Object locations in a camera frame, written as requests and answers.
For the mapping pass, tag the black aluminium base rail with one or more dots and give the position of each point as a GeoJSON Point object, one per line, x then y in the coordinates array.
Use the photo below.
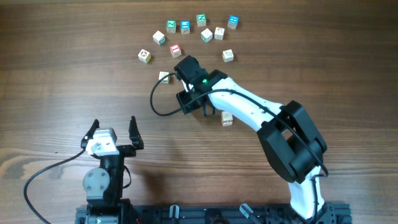
{"type": "Point", "coordinates": [268, 214]}

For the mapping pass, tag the white block red side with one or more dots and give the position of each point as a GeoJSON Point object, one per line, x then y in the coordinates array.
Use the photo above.
{"type": "Point", "coordinates": [226, 117]}

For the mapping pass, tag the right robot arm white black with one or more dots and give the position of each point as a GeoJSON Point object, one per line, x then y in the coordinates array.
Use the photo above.
{"type": "Point", "coordinates": [290, 140]}

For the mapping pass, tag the green N block right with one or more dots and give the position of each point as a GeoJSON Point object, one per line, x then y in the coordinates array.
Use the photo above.
{"type": "Point", "coordinates": [201, 20]}

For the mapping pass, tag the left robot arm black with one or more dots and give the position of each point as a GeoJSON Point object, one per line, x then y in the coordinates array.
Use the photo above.
{"type": "Point", "coordinates": [104, 185]}

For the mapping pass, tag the blue top block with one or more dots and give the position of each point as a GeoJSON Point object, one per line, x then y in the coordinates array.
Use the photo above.
{"type": "Point", "coordinates": [185, 27]}

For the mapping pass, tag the white block number two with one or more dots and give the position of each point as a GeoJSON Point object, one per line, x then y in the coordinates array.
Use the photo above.
{"type": "Point", "coordinates": [219, 33]}

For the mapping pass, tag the green N block left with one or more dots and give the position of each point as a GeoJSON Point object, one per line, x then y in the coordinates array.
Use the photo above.
{"type": "Point", "coordinates": [171, 26]}

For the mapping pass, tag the white block yellow C side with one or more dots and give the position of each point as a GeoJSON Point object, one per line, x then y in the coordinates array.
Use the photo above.
{"type": "Point", "coordinates": [228, 55]}

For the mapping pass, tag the white tower base block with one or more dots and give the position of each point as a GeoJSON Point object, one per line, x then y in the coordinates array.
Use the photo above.
{"type": "Point", "coordinates": [227, 123]}

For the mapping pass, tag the red top block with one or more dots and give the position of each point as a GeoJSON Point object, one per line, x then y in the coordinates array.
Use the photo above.
{"type": "Point", "coordinates": [175, 50]}

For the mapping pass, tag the white block blue side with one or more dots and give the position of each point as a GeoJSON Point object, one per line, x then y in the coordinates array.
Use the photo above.
{"type": "Point", "coordinates": [164, 77]}

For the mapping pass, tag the white block green N side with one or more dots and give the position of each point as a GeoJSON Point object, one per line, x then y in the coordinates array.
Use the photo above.
{"type": "Point", "coordinates": [206, 35]}

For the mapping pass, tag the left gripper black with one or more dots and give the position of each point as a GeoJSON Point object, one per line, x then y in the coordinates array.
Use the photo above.
{"type": "Point", "coordinates": [129, 151]}

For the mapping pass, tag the blue block far right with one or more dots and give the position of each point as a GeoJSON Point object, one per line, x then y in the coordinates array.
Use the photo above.
{"type": "Point", "coordinates": [233, 22]}

